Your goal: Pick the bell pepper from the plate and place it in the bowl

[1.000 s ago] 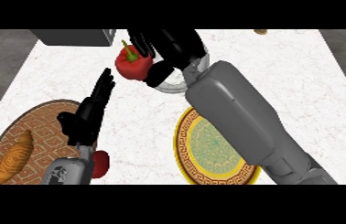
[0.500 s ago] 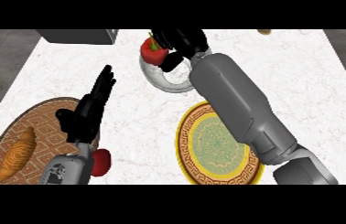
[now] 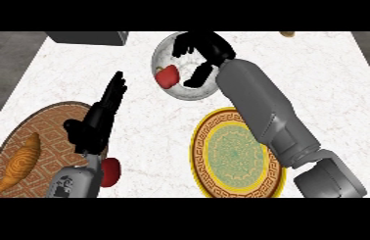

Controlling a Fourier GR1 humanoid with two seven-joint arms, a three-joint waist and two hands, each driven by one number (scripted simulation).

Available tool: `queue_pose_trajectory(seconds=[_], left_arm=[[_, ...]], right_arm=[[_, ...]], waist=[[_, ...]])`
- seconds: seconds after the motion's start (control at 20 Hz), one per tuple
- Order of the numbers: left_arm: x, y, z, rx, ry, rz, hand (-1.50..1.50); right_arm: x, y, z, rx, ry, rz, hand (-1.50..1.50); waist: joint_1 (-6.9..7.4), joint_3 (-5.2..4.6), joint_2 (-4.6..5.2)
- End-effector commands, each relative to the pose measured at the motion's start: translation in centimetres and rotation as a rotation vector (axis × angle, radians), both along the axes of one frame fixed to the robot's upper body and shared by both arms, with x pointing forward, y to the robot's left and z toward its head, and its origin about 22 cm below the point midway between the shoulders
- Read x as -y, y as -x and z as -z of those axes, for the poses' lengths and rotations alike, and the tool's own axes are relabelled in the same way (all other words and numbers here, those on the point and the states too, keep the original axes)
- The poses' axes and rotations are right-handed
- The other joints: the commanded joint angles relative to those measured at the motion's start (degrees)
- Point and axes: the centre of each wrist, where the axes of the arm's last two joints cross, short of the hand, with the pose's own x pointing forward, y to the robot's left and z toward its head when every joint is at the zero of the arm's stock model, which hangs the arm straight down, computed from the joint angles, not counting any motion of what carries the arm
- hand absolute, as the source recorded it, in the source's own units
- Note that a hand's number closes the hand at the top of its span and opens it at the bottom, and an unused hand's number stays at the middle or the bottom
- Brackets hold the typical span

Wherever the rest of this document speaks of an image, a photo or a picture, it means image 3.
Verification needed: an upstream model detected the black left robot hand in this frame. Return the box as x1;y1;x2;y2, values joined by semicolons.
62;71;128;157

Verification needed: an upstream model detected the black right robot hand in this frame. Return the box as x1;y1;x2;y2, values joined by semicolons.
171;30;239;89

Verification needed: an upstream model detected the red bell pepper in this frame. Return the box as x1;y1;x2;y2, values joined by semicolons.
155;64;183;90

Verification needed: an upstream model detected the white marble bowl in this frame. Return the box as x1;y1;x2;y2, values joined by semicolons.
150;31;224;102

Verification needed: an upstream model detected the yellow green patterned plate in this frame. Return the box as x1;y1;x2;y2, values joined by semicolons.
189;107;287;199

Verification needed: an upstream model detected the red apple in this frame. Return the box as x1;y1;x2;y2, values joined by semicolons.
100;157;122;188

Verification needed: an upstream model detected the orange croissant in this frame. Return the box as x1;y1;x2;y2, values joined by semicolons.
0;131;41;193

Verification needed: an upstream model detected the dark grey appliance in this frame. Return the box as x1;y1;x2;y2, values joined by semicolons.
44;30;130;47

